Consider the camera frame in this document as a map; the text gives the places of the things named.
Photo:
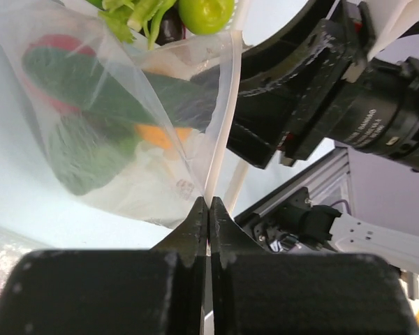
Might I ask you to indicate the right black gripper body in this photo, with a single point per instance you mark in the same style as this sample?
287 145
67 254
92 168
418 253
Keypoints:
320 77

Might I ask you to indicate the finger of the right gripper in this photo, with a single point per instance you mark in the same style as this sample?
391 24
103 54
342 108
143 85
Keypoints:
200 100

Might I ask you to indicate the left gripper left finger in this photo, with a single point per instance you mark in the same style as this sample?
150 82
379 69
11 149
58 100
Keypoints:
155 291

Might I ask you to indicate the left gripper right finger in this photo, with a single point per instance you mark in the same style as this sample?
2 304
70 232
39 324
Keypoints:
257 292

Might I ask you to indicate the yellow toy lemon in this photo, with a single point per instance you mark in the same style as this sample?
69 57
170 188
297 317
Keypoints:
158 137

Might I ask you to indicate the clear white-dotted zip bag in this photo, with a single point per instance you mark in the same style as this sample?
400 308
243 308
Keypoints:
158 186

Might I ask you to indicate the green toy apple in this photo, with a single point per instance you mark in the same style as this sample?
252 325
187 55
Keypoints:
205 17

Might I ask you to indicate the green toy bell pepper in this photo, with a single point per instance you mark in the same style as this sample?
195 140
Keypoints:
87 152

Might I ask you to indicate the dark green toy cucumber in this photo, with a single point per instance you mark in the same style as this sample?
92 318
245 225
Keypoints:
127 94

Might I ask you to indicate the red toy tomato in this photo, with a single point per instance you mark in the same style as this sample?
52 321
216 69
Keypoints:
57 69

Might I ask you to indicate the clear bag red dots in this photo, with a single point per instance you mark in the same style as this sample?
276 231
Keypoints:
12 247

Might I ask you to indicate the green toy celery stalk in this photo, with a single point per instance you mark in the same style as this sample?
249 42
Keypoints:
122 17

